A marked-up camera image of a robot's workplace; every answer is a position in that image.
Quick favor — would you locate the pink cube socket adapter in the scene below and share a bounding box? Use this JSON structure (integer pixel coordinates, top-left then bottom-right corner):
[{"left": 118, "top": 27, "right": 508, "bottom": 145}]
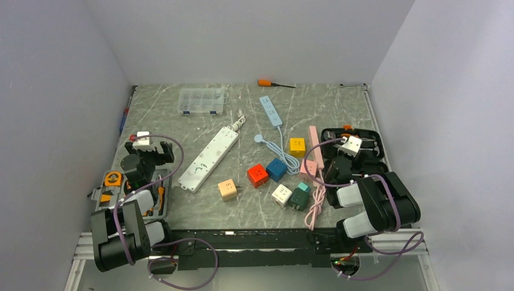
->
[{"left": 299, "top": 159, "right": 318, "bottom": 180}]

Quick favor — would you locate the teal small plug adapter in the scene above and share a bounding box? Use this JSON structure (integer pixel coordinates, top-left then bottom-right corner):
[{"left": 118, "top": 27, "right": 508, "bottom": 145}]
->
[{"left": 297, "top": 182, "right": 311, "bottom": 193}]

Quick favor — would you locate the light blue cable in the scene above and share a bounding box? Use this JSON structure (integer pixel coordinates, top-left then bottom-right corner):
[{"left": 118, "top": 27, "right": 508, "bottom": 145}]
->
[{"left": 253, "top": 126, "right": 301, "bottom": 176}]

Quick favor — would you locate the yellow cube socket adapter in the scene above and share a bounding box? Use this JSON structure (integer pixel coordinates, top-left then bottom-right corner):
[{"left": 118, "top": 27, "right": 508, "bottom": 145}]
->
[{"left": 289, "top": 138, "right": 306, "bottom": 158}]

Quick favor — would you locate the dark green cube adapter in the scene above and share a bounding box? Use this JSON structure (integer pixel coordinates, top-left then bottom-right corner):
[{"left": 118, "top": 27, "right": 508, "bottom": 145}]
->
[{"left": 287, "top": 187, "right": 310, "bottom": 211}]

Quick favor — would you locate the pink cable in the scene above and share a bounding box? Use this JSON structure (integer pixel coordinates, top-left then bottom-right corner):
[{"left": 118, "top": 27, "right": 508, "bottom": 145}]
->
[{"left": 304, "top": 170, "right": 328, "bottom": 232}]

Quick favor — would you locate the white power strip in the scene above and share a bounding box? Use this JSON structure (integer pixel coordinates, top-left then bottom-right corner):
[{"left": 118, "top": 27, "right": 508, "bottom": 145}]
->
[{"left": 178, "top": 127, "right": 239, "bottom": 193}]

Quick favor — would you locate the blue cube socket adapter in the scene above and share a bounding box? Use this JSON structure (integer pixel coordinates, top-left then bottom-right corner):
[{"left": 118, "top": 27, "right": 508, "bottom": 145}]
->
[{"left": 265, "top": 158, "right": 288, "bottom": 182}]

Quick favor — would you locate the white cube socket adapter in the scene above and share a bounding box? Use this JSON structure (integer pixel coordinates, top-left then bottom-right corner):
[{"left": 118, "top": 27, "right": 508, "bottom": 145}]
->
[{"left": 272, "top": 184, "right": 293, "bottom": 209}]

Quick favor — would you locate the red cube socket adapter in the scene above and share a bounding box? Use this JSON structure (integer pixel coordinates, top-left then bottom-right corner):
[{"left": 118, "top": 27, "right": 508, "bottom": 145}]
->
[{"left": 247, "top": 164, "right": 269, "bottom": 188}]

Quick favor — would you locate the beige cube socket adapter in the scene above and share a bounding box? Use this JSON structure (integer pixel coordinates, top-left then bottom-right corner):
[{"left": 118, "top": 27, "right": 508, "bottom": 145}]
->
[{"left": 218, "top": 179, "right": 239, "bottom": 202}]

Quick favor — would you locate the pink power strip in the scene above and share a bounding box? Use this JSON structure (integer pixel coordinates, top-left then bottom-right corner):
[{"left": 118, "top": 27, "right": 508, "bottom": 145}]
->
[{"left": 309, "top": 125, "right": 324, "bottom": 170}]

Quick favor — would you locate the light blue power strip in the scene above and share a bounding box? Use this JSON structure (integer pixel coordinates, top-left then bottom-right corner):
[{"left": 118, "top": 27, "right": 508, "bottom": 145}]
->
[{"left": 259, "top": 96, "right": 282, "bottom": 127}]

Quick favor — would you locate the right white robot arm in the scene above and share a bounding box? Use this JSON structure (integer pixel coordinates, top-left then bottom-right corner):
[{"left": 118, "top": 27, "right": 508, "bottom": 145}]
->
[{"left": 322, "top": 146, "right": 421, "bottom": 252}]

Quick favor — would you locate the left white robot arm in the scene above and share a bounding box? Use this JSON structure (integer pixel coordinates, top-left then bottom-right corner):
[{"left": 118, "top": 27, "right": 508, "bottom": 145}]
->
[{"left": 91, "top": 141, "right": 175, "bottom": 272}]

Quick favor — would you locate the black tool case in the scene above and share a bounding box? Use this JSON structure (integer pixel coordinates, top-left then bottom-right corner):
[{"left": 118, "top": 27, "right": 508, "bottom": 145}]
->
[{"left": 320, "top": 127, "right": 386, "bottom": 209}]

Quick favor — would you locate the orange tape measure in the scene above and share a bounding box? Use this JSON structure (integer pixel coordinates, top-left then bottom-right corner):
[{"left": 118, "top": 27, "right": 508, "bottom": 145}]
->
[{"left": 103, "top": 171, "right": 123, "bottom": 187}]

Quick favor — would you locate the grey tool tray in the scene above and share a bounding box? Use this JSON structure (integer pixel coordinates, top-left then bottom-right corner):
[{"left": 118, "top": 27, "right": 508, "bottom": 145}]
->
[{"left": 90, "top": 172, "right": 172, "bottom": 221}]

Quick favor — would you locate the blue red pen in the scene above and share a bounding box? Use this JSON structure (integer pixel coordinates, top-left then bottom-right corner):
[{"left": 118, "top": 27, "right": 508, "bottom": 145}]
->
[{"left": 119, "top": 97, "right": 132, "bottom": 134}]

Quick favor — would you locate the clear plastic organizer box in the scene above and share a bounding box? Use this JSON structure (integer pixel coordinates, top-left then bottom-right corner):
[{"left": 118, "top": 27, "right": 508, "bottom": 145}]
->
[{"left": 177, "top": 88, "right": 225, "bottom": 116}]

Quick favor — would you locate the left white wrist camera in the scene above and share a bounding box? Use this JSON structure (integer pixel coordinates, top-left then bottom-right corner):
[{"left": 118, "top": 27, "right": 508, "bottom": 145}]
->
[{"left": 130, "top": 132, "right": 152, "bottom": 152}]

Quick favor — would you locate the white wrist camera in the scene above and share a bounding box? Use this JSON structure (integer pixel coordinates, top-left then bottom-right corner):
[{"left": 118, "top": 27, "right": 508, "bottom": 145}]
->
[
  {"left": 130, "top": 132, "right": 152, "bottom": 152},
  {"left": 338, "top": 135, "right": 362, "bottom": 158}
]

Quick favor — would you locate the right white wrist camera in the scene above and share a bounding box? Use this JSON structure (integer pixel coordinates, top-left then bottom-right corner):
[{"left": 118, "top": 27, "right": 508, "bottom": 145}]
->
[{"left": 338, "top": 135, "right": 362, "bottom": 158}]

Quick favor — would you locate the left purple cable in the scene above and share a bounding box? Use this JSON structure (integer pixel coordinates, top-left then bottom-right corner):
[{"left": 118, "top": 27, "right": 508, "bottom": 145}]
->
[{"left": 112, "top": 134, "right": 219, "bottom": 291}]

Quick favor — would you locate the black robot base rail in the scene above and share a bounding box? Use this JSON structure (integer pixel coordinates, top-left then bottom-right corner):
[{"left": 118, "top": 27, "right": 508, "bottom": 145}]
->
[{"left": 151, "top": 228, "right": 372, "bottom": 270}]

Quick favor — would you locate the orange handled screwdriver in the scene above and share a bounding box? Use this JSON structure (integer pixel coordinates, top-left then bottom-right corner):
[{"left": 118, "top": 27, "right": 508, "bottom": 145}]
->
[{"left": 258, "top": 79, "right": 296, "bottom": 89}]

